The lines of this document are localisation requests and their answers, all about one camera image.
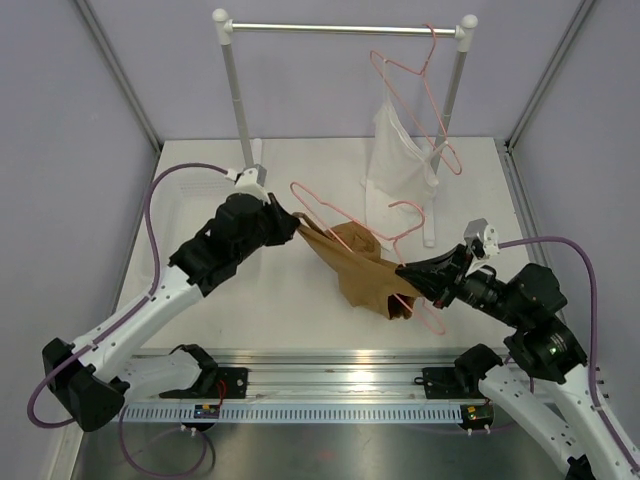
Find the pink wire hanger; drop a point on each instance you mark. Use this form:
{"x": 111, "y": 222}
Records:
{"x": 441, "y": 148}
{"x": 389, "y": 251}

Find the white metal clothes rack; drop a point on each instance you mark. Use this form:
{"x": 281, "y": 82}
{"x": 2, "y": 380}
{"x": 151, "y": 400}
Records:
{"x": 302, "y": 69}

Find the tan tank top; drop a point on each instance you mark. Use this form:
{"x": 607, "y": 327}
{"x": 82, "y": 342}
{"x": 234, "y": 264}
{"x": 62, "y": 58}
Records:
{"x": 365, "y": 279}

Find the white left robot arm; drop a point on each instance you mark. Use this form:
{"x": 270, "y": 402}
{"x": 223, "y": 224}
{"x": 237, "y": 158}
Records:
{"x": 96, "y": 375}

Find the white slotted cable duct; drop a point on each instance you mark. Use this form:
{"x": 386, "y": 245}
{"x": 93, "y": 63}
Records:
{"x": 292, "y": 413}

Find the left aluminium frame post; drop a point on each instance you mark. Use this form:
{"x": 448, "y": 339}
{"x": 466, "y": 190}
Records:
{"x": 106, "y": 51}

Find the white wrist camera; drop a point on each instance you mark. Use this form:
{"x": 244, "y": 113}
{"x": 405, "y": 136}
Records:
{"x": 482, "y": 240}
{"x": 250, "y": 180}

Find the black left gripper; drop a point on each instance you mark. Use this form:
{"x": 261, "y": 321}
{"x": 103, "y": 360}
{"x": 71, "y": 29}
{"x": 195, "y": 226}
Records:
{"x": 285, "y": 223}

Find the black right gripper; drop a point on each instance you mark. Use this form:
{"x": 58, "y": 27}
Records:
{"x": 449, "y": 267}

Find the right aluminium frame post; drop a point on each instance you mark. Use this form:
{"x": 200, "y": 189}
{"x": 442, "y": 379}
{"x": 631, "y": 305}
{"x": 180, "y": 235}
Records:
{"x": 552, "y": 69}

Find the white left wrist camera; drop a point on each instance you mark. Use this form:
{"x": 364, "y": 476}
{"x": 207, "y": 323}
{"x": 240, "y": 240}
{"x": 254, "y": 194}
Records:
{"x": 250, "y": 180}

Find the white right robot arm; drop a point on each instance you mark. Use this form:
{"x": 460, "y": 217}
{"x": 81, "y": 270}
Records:
{"x": 581, "y": 435}

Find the aluminium mounting rail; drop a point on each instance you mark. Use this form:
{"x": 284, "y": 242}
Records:
{"x": 314, "y": 376}

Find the white tank top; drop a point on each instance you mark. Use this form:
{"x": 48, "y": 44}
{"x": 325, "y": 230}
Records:
{"x": 400, "y": 184}

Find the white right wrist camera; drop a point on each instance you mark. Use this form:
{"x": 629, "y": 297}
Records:
{"x": 482, "y": 240}

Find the aluminium frame post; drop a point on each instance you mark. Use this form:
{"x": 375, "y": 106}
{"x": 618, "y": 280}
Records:
{"x": 552, "y": 69}
{"x": 106, "y": 51}

